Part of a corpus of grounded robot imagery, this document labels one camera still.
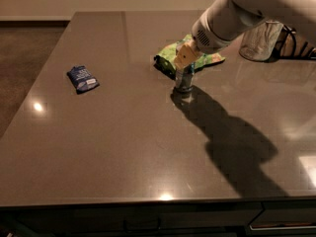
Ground white gripper with vents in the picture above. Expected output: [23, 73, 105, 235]
[174, 10, 231, 69]

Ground silver blue redbull can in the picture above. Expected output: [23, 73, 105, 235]
[175, 63, 195, 94]

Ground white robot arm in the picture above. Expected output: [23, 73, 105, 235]
[174, 0, 316, 70]

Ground green rice chip bag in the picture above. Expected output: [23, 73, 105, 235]
[154, 35, 225, 80]

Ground metal mesh cup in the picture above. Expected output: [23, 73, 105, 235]
[239, 20, 283, 62]

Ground small blue snack packet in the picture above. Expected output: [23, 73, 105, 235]
[67, 65, 100, 94]

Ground wooden tray with black frame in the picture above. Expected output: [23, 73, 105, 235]
[273, 26, 316, 60]

